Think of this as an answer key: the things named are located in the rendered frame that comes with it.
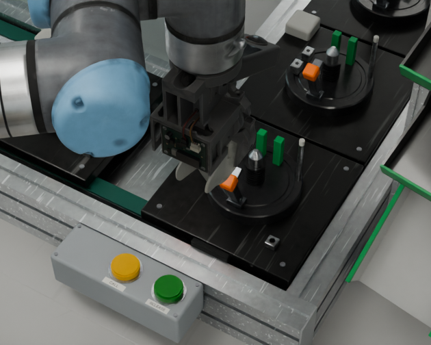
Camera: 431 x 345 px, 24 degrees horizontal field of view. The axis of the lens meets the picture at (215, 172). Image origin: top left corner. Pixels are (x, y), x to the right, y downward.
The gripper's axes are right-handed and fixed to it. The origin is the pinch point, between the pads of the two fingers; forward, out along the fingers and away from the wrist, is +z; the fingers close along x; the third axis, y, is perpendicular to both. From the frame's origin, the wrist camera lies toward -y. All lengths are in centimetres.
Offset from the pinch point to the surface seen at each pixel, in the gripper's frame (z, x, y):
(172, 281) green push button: 26.0, -6.5, 0.7
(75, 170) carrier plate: 26.3, -29.3, -8.8
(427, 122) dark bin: 0.9, 17.5, -20.0
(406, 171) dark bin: 3.6, 17.8, -14.1
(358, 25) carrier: 26, -7, -59
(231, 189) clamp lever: 17.1, -4.0, -10.9
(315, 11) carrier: 26, -15, -59
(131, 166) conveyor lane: 31.7, -25.5, -17.3
